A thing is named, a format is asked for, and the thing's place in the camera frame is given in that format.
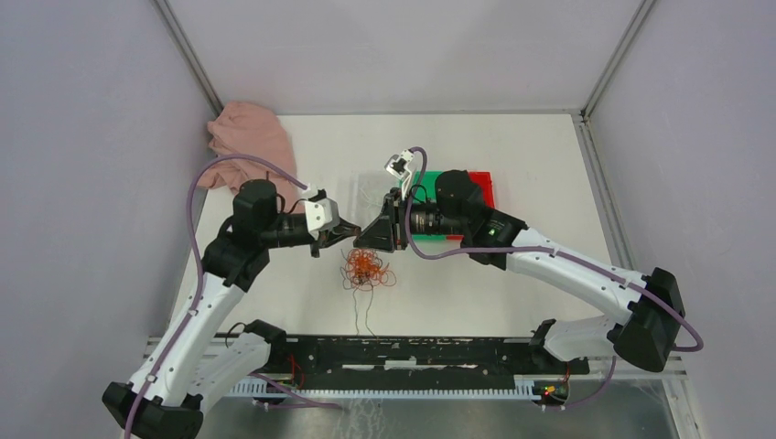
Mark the red plastic bin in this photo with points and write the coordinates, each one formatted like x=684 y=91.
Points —
x=482 y=188

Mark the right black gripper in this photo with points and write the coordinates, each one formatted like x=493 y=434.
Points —
x=390 y=230

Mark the pink cloth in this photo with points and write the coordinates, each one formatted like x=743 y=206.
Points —
x=249 y=129

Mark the green plastic bin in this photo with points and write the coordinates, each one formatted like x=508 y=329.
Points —
x=424 y=182

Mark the white slotted cable duct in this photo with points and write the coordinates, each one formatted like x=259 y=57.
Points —
x=257 y=388

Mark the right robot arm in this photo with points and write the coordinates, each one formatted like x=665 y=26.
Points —
x=641 y=314

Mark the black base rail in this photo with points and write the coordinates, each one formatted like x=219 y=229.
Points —
x=349 y=363

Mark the clear plastic bin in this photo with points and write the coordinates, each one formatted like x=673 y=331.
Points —
x=367 y=192

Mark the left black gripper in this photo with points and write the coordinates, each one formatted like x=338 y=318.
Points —
x=331 y=236

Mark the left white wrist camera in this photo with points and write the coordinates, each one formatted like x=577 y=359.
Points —
x=321 y=213

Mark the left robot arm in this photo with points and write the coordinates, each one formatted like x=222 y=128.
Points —
x=169 y=396

